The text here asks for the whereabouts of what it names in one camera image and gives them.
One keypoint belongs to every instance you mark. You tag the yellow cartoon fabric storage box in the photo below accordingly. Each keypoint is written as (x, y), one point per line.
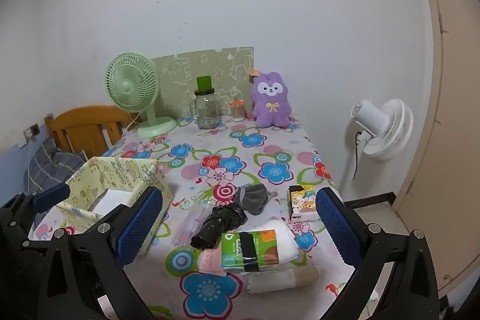
(112, 170)

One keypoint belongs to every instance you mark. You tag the colourful cartoon box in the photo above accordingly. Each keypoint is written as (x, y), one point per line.
(300, 203)

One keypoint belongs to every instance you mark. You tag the black cloth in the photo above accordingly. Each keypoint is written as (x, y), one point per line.
(214, 226)

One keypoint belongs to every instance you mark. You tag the white standing fan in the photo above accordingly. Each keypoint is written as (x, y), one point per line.
(369, 117)

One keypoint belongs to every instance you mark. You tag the grey sock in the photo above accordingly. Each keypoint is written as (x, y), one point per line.
(255, 198)

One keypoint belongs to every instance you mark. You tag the white towel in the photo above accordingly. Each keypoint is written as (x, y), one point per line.
(288, 241)

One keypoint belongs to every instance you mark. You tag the green tissue pack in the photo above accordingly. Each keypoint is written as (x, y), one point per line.
(232, 248)

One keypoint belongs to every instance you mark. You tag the green plastic cup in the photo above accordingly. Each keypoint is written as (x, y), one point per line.
(204, 83)

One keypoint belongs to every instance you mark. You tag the green desk fan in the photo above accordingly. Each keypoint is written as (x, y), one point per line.
(129, 85)

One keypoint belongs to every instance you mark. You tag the glass jar mug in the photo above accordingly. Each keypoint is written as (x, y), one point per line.
(205, 110)

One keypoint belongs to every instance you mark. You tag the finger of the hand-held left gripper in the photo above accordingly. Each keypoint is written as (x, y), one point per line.
(50, 199)

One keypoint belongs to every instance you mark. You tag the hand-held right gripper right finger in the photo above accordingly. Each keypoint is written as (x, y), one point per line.
(337, 226)

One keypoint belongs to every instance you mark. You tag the orange lid toothpick holder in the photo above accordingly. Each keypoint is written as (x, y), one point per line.
(237, 112)

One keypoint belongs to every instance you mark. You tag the clear plastic bag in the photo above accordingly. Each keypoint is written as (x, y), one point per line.
(186, 226)

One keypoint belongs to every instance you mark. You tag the blue plaid pillow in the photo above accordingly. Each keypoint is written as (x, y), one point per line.
(48, 162)

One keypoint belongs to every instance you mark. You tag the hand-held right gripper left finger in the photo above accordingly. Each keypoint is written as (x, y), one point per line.
(139, 222)

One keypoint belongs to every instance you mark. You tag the wall outlet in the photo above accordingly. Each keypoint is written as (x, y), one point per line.
(31, 130)

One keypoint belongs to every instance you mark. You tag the beige white rolled cloth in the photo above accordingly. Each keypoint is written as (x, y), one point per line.
(285, 278)

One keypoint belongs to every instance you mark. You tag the pink packet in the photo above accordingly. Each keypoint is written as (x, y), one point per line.
(209, 262)

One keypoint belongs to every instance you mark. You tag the purple plush bunny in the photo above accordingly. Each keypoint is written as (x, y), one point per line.
(270, 106)

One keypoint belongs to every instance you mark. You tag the green patterned board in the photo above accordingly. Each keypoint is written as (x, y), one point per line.
(210, 65)

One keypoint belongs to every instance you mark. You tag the beige door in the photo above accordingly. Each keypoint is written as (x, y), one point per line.
(450, 155)

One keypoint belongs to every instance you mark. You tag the floral tablecloth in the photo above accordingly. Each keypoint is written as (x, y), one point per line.
(262, 155)

